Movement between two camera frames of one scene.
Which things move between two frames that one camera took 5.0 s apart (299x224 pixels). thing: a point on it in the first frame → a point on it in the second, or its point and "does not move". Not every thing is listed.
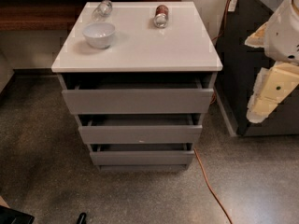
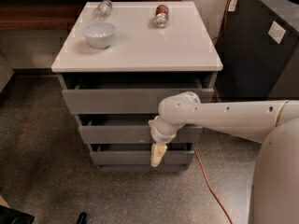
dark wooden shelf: (54, 13) does not move
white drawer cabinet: (139, 79) does not move
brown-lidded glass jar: (162, 16) does not move
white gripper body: (285, 35) → (159, 136)
